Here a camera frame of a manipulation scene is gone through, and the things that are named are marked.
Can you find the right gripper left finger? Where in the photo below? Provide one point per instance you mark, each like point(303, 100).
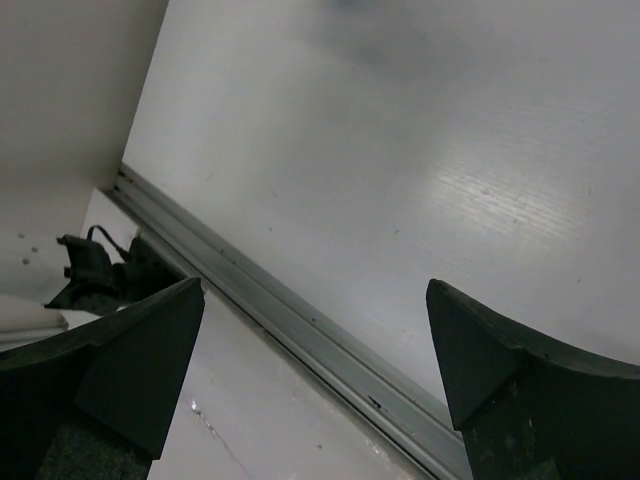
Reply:
point(97, 402)

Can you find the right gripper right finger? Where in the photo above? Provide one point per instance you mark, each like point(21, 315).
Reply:
point(529, 406)

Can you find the aluminium rail frame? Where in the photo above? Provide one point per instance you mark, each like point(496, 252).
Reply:
point(414, 421)

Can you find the white taped cover plate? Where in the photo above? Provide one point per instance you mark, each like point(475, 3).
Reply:
point(245, 412)

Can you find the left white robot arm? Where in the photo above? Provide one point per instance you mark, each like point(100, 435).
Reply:
point(91, 274)

